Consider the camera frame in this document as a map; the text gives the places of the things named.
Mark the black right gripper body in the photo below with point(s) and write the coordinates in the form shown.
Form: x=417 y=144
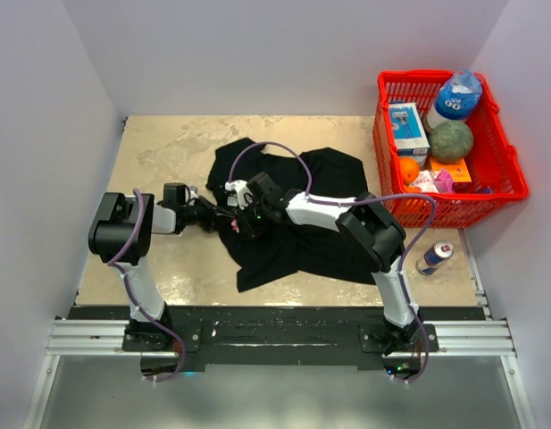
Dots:
x=255 y=217

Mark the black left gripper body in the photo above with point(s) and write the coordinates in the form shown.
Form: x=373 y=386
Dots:
x=203 y=214

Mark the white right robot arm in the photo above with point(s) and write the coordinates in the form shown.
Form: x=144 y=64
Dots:
x=371 y=233

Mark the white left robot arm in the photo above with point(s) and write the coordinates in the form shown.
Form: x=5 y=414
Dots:
x=120 y=235

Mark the orange fruit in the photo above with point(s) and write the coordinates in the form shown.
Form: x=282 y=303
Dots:
x=409 y=170

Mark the blue white box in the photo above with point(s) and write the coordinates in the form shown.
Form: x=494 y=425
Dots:
x=409 y=135

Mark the blue silver drink can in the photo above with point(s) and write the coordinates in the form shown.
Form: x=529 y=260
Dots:
x=439 y=253

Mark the pink small package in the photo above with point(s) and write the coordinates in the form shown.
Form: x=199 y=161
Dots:
x=443 y=181

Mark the red plastic basket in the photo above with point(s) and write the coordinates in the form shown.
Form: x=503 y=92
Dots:
x=497 y=178

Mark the green round melon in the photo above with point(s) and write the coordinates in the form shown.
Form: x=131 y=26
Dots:
x=451 y=141

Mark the orange box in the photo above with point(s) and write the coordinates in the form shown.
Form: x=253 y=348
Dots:
x=458 y=170

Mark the blue plastic bag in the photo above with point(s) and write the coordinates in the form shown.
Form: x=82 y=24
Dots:
x=455 y=101

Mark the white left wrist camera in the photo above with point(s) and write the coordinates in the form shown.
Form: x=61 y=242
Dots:
x=191 y=194

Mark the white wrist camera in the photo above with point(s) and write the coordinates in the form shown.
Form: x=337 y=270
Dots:
x=191 y=194
x=238 y=194

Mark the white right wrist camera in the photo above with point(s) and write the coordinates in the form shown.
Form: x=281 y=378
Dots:
x=238 y=194

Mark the aluminium rail frame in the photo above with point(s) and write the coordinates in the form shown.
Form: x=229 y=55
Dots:
x=486 y=338

